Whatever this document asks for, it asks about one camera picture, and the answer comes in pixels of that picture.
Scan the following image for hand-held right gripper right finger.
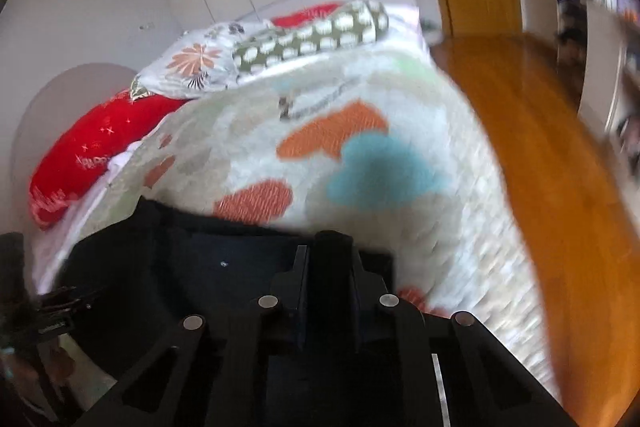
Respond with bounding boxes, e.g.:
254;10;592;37
351;251;576;427

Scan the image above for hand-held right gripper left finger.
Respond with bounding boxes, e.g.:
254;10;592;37
75;245;310;427

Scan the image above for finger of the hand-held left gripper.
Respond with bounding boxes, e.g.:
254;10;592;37
36;285;108;314

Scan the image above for black pants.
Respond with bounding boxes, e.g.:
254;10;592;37
55;198;451;427

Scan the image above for person's left hand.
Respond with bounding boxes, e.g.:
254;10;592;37
7;346;77;388

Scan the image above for heart print blanket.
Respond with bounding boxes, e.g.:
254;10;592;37
37;41;562;408

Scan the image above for red pillow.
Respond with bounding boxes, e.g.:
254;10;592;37
270;2;344;28
28;88;189;229

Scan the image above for white floral pillow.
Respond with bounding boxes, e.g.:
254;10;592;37
130;20;274;100

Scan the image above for green dotted pillow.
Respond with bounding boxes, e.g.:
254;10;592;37
232;0;390;76

